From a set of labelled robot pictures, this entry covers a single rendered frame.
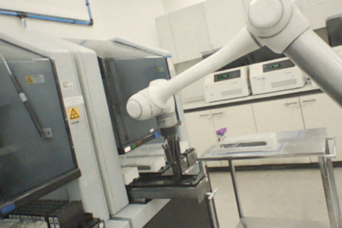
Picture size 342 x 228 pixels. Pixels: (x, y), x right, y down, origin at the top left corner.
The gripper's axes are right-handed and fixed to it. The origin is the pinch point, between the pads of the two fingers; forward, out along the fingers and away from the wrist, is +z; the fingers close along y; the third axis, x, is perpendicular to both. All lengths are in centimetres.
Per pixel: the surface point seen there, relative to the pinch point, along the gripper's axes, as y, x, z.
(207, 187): 0.6, 13.3, 8.0
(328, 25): -248, 77, -65
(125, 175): 9.3, -22.1, -1.7
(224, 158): -22.7, 14.8, 3.1
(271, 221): -61, 23, 57
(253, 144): -38.0, 26.7, 1.5
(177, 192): 11.3, 4.5, 5.7
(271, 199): -150, 4, 85
